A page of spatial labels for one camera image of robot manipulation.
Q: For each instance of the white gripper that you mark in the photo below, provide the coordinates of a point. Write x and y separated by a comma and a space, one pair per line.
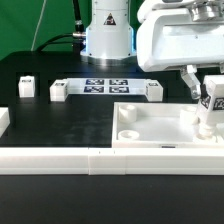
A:
175, 33

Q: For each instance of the white square tabletop tray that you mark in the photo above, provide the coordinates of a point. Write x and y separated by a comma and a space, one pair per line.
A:
160, 125

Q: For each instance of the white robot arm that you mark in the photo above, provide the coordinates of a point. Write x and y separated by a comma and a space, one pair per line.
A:
110, 38

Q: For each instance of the fiducial marker sheet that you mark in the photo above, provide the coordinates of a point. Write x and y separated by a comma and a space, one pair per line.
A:
106, 86

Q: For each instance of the white front fence wall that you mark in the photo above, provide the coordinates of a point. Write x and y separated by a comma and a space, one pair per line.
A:
111, 161

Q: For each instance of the white fence wall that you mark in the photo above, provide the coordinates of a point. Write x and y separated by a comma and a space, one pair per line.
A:
111, 161
4, 119

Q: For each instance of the white left fence wall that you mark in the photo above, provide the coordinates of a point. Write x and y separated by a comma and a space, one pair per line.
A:
4, 119

